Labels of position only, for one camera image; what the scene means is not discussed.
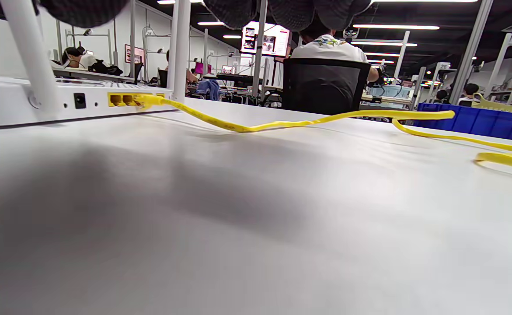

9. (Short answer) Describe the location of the person's right hand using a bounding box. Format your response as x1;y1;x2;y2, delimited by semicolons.
0;0;372;32

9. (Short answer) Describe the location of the white router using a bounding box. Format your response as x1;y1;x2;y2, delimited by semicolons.
0;0;192;128

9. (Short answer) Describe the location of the yellow ethernet cable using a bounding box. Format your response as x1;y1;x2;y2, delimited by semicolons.
133;94;512;172

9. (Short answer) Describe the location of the display screen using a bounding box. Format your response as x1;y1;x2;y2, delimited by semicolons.
240;21;291;57

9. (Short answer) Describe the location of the black mesh office chair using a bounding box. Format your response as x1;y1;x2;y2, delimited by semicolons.
282;58;371;116

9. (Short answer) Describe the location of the row of ceiling light strips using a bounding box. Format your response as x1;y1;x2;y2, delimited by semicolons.
157;0;479;66

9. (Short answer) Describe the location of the blue plastic bin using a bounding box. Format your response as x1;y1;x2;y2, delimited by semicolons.
415;103;512;144

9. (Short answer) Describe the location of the yellow plastic basket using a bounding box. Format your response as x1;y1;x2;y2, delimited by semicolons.
472;93;512;115

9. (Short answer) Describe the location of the aluminium frame post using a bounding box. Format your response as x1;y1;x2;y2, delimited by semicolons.
251;0;268;99

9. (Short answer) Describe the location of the grey frame post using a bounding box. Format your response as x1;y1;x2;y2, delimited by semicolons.
449;0;495;105

